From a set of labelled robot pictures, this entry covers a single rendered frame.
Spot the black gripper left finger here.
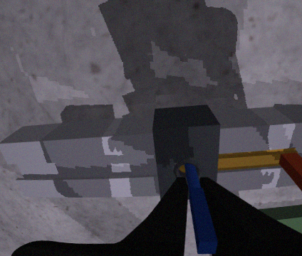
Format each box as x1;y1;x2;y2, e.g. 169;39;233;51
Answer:
11;177;189;256

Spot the blue pin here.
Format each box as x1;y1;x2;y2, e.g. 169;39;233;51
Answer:
184;163;217;254

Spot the green tray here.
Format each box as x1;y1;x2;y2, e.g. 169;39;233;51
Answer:
261;205;302;234

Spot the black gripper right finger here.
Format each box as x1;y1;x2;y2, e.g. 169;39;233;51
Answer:
199;176;302;256

